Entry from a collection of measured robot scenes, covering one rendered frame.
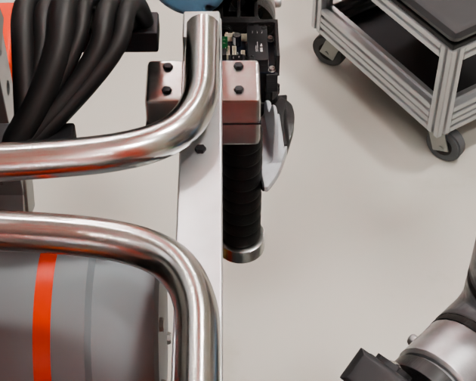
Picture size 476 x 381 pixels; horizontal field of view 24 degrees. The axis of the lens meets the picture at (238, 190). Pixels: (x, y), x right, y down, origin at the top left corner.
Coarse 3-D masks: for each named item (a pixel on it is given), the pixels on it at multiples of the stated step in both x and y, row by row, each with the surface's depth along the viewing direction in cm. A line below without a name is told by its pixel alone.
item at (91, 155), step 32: (192, 32) 81; (192, 64) 78; (192, 96) 76; (160, 128) 73; (192, 128) 74; (0, 160) 72; (32, 160) 72; (64, 160) 72; (96, 160) 72; (128, 160) 73; (160, 160) 74
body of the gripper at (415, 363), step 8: (400, 360) 82; (408, 360) 82; (416, 360) 81; (424, 360) 81; (408, 368) 81; (416, 368) 80; (424, 368) 80; (432, 368) 80; (416, 376) 81; (424, 376) 80; (432, 376) 80; (440, 376) 80; (448, 376) 80
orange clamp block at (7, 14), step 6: (0, 6) 103; (6, 6) 103; (12, 6) 103; (6, 12) 103; (6, 18) 102; (6, 24) 101; (6, 30) 101; (6, 36) 100; (6, 42) 100; (6, 48) 99
